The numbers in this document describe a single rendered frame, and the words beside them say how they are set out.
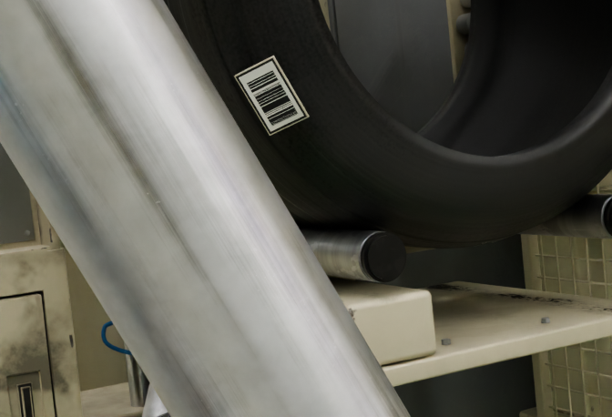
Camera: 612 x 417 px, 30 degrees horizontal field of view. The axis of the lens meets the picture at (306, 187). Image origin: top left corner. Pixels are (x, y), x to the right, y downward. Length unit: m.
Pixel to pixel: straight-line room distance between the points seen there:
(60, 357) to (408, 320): 0.65
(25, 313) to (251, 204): 1.10
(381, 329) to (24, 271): 0.65
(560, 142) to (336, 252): 0.24
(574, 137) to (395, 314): 0.25
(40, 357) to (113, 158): 1.12
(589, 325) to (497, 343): 0.11
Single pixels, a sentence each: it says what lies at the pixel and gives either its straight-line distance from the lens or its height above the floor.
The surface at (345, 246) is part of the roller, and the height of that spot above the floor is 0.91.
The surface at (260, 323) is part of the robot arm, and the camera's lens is 0.44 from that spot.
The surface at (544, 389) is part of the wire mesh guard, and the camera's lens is 1.62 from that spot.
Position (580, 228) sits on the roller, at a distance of 1.19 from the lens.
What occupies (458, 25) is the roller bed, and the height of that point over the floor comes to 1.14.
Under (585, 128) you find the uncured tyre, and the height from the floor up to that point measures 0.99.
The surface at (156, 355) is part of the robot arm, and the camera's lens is 0.45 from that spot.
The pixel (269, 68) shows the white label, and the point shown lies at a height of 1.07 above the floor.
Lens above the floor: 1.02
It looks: 3 degrees down
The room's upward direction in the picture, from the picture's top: 6 degrees counter-clockwise
